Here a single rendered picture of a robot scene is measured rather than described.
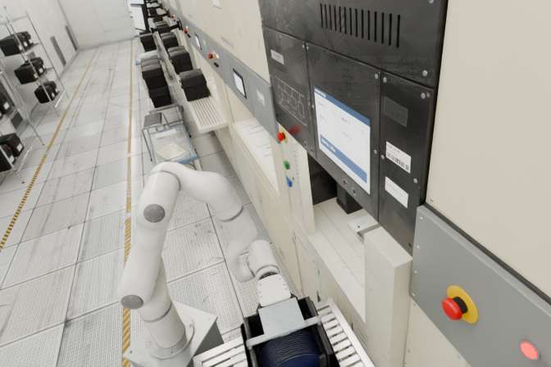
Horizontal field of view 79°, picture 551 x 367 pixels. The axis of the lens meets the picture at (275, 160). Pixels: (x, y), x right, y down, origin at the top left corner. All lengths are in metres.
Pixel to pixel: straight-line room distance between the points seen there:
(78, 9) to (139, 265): 13.67
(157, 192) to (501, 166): 0.80
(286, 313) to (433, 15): 0.86
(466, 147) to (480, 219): 0.12
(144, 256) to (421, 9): 1.01
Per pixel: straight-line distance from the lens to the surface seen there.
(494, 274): 0.65
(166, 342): 1.55
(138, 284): 1.25
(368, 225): 1.64
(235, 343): 1.51
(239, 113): 2.89
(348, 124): 0.88
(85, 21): 14.62
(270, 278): 1.18
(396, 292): 0.90
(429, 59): 0.61
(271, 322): 1.10
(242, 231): 1.11
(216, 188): 1.01
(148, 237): 1.14
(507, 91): 0.54
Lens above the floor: 2.03
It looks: 31 degrees down
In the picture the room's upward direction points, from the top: 10 degrees counter-clockwise
